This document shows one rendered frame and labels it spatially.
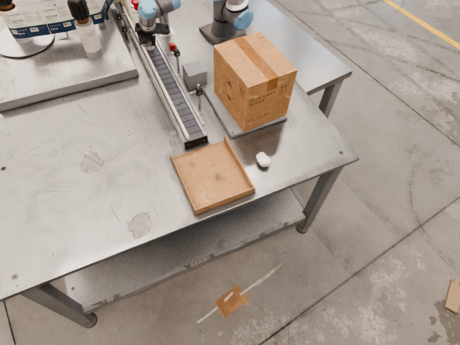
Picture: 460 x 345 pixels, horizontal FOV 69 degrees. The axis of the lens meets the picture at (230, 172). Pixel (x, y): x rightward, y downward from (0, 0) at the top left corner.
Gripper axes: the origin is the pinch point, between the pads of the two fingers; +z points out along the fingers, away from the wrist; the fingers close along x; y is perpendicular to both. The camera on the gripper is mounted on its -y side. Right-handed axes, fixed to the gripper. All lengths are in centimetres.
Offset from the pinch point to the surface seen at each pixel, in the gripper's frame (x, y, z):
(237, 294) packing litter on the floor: 146, -1, 23
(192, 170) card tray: 71, 7, -30
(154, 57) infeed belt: 6.2, 0.5, 2.6
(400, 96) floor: 65, -205, 71
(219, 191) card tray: 83, 1, -37
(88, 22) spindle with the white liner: -13.2, 26.4, -7.7
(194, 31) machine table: -8.9, -29.5, 17.2
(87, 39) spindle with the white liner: -8.4, 29.3, -2.1
